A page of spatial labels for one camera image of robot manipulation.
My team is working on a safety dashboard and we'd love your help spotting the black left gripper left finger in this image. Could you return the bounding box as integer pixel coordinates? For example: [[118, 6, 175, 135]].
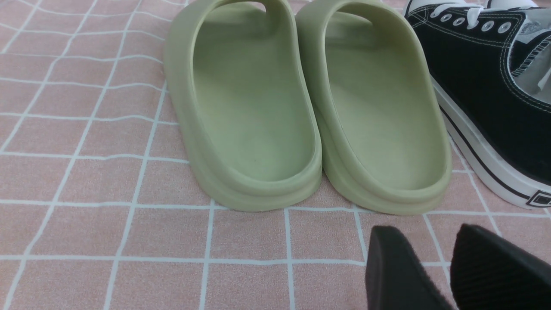
[[365, 226, 453, 310]]

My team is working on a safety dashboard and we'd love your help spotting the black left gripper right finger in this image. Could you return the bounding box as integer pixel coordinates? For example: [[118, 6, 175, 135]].
[[450, 223, 551, 310]]

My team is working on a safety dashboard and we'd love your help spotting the green slipper right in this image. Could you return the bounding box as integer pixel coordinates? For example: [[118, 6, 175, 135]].
[[295, 0, 452, 214]]

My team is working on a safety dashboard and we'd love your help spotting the green slipper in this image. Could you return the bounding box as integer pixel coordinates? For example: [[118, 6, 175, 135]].
[[163, 0, 322, 212], [295, 0, 452, 214]]

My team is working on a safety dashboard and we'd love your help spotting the black canvas sneaker left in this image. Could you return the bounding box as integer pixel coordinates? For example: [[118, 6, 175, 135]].
[[403, 0, 551, 209]]

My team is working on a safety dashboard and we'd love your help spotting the green slipper left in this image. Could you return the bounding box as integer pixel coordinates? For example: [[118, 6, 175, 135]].
[[163, 0, 322, 212]]

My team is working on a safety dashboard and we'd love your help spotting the pink checkered tablecloth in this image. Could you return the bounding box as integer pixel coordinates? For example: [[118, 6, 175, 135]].
[[0, 0, 551, 310]]

